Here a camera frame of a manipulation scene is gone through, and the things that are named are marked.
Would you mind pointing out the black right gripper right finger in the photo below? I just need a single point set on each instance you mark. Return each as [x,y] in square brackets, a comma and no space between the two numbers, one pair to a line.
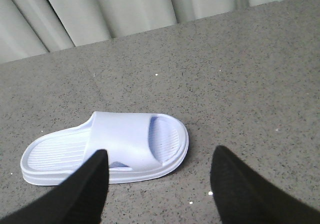
[242,196]

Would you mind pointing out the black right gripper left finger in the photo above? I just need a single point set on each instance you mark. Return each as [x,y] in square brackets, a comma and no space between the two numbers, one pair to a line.
[79,199]

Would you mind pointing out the light blue slipper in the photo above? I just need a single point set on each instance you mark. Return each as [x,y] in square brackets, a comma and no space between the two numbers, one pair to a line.
[140,147]

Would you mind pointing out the pale grey-green curtain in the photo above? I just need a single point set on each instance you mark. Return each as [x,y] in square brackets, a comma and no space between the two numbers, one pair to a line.
[34,27]

